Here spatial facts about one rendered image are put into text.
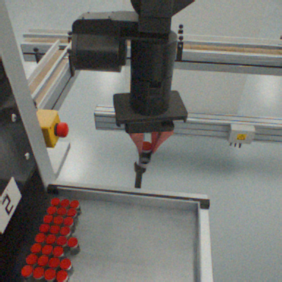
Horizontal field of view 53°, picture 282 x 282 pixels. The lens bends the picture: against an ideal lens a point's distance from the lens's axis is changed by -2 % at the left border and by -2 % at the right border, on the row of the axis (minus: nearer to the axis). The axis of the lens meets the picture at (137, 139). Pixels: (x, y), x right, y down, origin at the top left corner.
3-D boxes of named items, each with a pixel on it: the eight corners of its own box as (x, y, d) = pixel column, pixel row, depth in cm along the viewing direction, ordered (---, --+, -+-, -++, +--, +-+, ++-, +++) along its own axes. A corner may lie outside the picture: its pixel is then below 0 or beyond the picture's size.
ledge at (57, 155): (9, 173, 79) (7, 169, 77) (28, 142, 88) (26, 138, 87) (57, 178, 77) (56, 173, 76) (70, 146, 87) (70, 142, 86)
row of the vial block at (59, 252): (47, 288, 54) (42, 279, 51) (74, 211, 67) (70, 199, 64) (58, 290, 54) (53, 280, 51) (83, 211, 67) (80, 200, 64)
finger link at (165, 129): (121, 139, 50) (120, 95, 44) (161, 136, 51) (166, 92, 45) (125, 169, 45) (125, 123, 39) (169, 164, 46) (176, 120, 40)
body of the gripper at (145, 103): (112, 103, 44) (111, 59, 39) (176, 99, 46) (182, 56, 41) (116, 130, 40) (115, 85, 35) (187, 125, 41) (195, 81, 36)
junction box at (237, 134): (228, 142, 148) (231, 129, 142) (226, 136, 152) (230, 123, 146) (250, 144, 147) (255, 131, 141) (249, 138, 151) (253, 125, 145)
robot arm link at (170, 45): (179, 37, 31) (178, 19, 36) (117, 34, 32) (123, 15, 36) (172, 89, 36) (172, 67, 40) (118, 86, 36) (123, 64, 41)
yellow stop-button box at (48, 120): (27, 147, 72) (20, 125, 68) (37, 129, 78) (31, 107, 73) (56, 149, 72) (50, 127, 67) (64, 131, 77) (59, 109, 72)
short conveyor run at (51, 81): (26, 181, 79) (9, 139, 68) (-25, 176, 80) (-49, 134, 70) (87, 66, 130) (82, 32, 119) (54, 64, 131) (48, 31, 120)
